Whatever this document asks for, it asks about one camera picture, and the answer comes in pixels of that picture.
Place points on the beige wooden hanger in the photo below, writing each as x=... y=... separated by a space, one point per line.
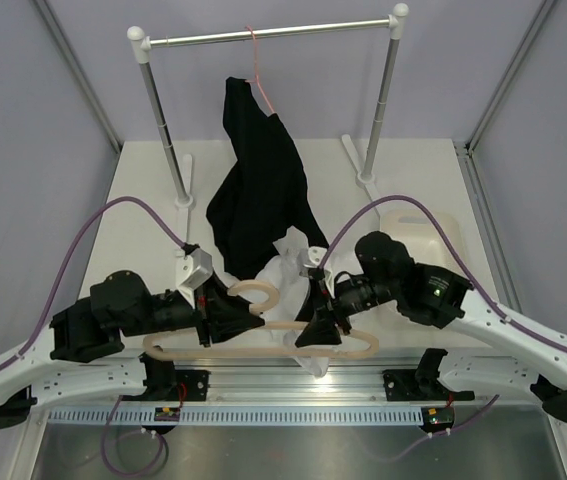
x=173 y=335

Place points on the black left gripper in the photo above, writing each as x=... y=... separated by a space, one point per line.
x=220 y=314

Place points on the white slotted cable duct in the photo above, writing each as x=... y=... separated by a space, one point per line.
x=198 y=415

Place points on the aluminium rail base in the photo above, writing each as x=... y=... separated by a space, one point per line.
x=402 y=379

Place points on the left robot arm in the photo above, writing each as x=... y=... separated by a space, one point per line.
x=81 y=354

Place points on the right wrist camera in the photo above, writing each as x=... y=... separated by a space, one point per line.
x=309 y=259

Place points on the pink wire hanger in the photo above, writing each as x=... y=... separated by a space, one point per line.
x=256 y=79

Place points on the white t shirt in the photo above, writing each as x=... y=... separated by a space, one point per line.
x=283 y=272

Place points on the silver clothes rack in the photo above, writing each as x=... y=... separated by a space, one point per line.
x=181 y=169

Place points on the white plastic bin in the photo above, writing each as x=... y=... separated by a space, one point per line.
x=422 y=240

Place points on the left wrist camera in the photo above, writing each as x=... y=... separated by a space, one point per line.
x=193 y=268

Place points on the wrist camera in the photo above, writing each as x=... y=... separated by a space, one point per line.
x=193 y=268
x=309 y=259

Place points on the black t shirt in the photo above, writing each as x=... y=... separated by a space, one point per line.
x=264 y=194

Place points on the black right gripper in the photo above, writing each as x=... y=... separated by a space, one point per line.
x=322 y=328

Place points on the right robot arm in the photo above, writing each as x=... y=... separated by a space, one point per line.
x=532 y=358

